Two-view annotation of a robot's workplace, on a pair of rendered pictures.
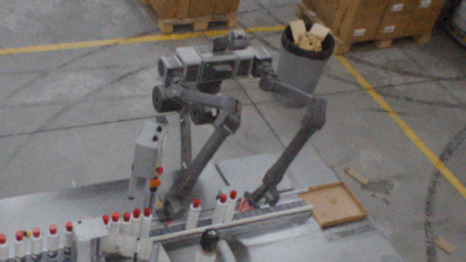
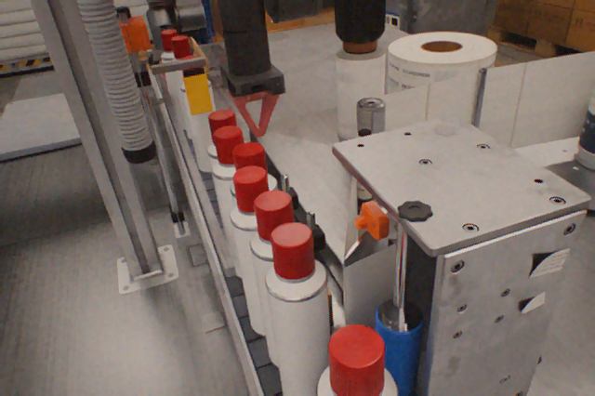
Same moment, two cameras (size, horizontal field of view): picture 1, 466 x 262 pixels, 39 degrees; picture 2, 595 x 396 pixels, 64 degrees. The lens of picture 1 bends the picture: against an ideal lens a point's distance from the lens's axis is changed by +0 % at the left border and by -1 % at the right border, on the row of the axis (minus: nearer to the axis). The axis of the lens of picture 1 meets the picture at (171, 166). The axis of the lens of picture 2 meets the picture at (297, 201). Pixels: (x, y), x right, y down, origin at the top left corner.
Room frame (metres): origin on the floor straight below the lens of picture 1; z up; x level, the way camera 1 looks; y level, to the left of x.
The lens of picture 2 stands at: (1.92, 0.59, 1.31)
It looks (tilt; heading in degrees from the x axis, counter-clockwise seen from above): 34 degrees down; 281
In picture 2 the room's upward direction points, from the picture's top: 5 degrees counter-clockwise
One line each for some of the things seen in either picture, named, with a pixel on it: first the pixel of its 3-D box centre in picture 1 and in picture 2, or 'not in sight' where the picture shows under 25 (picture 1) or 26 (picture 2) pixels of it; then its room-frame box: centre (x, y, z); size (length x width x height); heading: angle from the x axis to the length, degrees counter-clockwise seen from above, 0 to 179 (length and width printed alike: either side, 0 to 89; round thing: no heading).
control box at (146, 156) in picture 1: (149, 150); not in sight; (2.18, 0.11, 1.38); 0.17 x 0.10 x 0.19; 173
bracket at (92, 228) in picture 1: (90, 228); (444, 171); (1.87, 0.30, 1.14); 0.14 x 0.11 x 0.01; 118
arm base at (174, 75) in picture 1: (176, 80); not in sight; (2.65, 0.05, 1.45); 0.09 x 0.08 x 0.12; 117
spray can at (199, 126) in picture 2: (193, 215); (202, 116); (2.22, -0.15, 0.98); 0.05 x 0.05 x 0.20
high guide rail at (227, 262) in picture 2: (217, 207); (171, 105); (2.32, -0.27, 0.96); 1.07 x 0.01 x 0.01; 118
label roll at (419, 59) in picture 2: not in sight; (438, 83); (1.79, -0.36, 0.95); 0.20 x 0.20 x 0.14
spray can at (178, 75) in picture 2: (219, 210); (190, 90); (2.28, -0.28, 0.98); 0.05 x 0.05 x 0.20
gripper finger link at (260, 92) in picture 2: not in sight; (253, 102); (2.09, -0.03, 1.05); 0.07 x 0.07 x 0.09; 27
